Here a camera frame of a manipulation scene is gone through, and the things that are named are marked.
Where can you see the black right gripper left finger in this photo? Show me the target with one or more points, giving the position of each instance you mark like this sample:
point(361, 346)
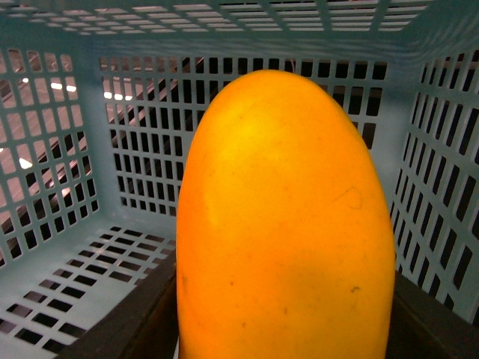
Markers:
point(143, 325)

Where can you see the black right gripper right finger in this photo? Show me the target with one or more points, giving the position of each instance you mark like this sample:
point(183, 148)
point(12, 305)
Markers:
point(421, 327)

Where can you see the yellow mango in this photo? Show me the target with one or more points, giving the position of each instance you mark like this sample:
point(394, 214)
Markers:
point(284, 242)

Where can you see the light blue plastic basket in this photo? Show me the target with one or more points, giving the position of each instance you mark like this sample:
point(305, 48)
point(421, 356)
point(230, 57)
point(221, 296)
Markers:
point(100, 100)

